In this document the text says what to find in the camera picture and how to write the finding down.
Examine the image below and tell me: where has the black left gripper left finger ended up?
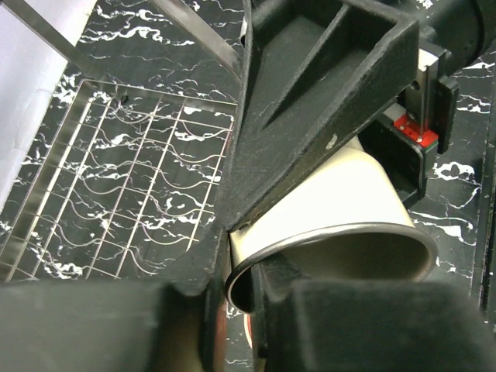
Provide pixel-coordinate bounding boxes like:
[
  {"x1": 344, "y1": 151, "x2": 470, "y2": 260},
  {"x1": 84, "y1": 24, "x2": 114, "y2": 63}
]
[{"x1": 1, "y1": 224, "x2": 229, "y2": 371}]

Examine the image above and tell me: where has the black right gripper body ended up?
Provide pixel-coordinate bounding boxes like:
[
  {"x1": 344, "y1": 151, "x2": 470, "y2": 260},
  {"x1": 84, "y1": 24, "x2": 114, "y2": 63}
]
[{"x1": 359, "y1": 1, "x2": 495, "y2": 205}]

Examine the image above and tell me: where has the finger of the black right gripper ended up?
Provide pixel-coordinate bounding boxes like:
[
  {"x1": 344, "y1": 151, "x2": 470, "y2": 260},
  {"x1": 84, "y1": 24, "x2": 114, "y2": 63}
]
[{"x1": 215, "y1": 1, "x2": 419, "y2": 232}]

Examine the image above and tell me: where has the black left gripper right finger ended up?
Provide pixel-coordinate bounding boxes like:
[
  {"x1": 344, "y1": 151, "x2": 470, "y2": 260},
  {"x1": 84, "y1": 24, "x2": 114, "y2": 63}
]
[{"x1": 251, "y1": 256, "x2": 495, "y2": 371}]

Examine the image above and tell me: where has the cream steel tumbler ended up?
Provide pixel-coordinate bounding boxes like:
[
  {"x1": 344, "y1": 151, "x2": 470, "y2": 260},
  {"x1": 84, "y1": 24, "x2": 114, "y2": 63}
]
[{"x1": 226, "y1": 138, "x2": 438, "y2": 312}]

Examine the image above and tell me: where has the metal dish rack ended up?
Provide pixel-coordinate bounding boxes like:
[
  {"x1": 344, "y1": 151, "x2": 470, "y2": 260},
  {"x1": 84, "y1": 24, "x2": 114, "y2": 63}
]
[{"x1": 1, "y1": 1, "x2": 239, "y2": 281}]

